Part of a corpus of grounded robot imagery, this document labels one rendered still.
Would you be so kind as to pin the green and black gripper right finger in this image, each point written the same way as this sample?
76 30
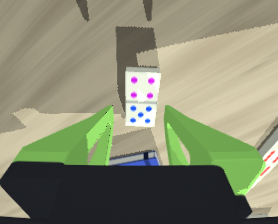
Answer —
241 162

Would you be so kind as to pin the blue flat rectangular pad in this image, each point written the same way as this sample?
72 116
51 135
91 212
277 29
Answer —
142 159

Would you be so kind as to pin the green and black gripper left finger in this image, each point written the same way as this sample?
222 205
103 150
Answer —
72 144

